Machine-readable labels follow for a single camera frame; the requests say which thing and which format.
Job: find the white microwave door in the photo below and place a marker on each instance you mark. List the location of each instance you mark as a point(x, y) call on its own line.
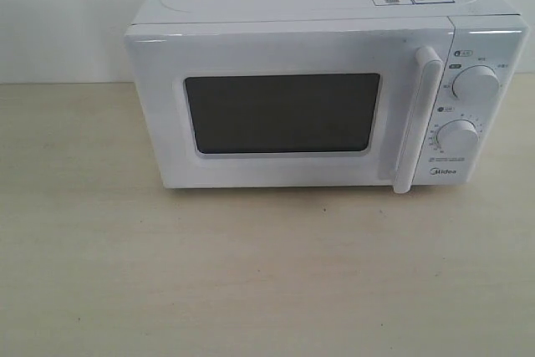
point(313, 103)

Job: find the white Midea microwave oven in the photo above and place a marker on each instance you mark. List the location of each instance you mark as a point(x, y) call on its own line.
point(487, 32)

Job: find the white lower timer knob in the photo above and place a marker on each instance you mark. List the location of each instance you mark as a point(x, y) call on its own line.
point(457, 136)

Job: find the white upper power knob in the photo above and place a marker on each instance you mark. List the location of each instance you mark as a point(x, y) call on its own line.
point(476, 85)

